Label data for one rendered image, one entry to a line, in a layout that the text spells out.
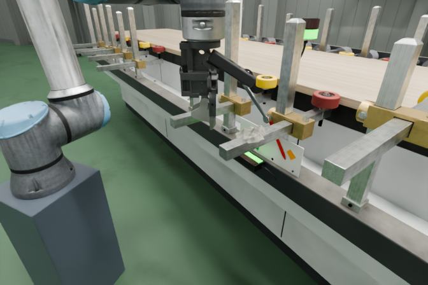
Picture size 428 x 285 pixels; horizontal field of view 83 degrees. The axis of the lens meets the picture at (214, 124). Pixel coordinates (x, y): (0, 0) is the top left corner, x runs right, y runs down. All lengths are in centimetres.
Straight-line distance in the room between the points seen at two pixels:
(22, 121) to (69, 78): 20
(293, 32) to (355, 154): 37
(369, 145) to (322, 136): 51
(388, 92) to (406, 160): 32
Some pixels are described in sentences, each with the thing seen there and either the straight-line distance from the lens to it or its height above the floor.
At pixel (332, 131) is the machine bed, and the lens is 92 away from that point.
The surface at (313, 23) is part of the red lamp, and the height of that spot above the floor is 111.
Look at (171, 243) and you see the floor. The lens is 147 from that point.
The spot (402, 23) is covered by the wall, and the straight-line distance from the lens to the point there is 531.
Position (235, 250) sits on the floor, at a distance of 143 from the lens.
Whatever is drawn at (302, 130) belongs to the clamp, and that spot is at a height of 85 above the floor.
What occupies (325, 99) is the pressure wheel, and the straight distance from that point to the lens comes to 80.
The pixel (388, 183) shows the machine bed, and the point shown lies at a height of 68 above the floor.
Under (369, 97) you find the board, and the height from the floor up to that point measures 90.
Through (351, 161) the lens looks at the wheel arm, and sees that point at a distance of 39.
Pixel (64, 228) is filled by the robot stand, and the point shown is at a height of 48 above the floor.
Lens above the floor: 115
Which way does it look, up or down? 26 degrees down
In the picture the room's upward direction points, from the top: straight up
